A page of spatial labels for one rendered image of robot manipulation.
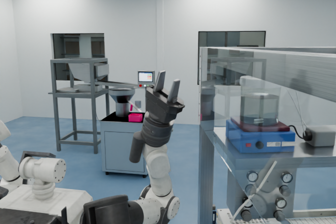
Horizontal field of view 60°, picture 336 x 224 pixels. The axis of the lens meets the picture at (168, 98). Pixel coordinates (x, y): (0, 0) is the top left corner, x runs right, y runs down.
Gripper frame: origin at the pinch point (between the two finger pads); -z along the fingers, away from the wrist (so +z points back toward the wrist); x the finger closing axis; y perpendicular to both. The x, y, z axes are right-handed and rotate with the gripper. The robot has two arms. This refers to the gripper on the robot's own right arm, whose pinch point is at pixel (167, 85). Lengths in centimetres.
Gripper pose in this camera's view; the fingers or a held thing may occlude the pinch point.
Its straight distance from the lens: 78.0
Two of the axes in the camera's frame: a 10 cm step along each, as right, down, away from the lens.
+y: 6.7, -2.6, 6.9
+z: -2.0, 8.3, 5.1
